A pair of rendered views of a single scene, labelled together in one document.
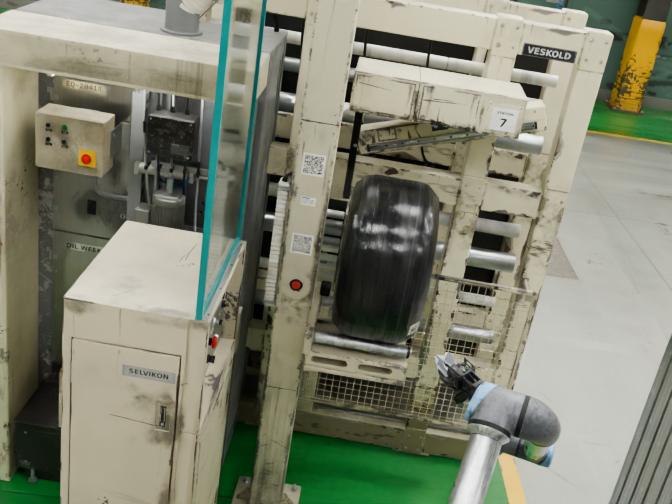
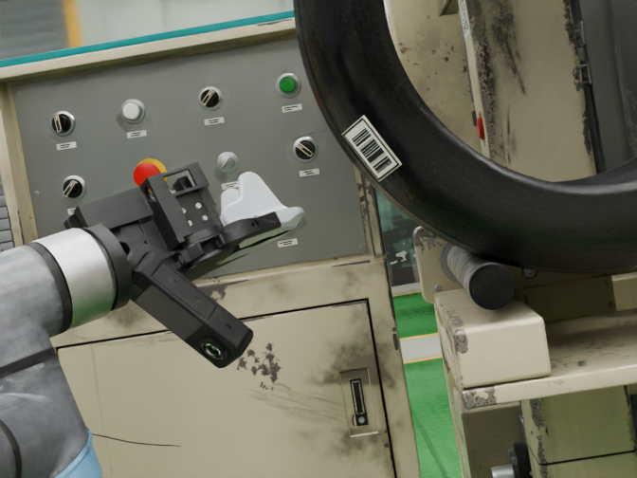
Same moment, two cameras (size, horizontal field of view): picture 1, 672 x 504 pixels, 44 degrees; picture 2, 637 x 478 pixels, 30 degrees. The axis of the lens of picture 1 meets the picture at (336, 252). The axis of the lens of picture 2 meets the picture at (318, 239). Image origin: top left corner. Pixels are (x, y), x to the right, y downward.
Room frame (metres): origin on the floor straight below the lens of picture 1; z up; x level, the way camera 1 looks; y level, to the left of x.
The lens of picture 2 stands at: (2.45, -1.46, 1.03)
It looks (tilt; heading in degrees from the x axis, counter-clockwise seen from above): 3 degrees down; 92
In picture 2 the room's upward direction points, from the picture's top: 9 degrees counter-clockwise
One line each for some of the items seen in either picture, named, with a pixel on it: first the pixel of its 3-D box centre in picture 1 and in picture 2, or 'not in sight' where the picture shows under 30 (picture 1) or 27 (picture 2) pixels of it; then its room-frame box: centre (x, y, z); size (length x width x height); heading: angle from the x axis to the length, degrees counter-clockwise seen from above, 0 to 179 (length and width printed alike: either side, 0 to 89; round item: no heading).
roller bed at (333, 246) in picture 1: (319, 237); not in sight; (3.09, 0.08, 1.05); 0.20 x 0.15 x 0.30; 89
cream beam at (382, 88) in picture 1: (436, 97); not in sight; (3.00, -0.27, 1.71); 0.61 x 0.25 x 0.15; 89
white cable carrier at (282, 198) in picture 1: (278, 243); not in sight; (2.66, 0.20, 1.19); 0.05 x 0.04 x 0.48; 179
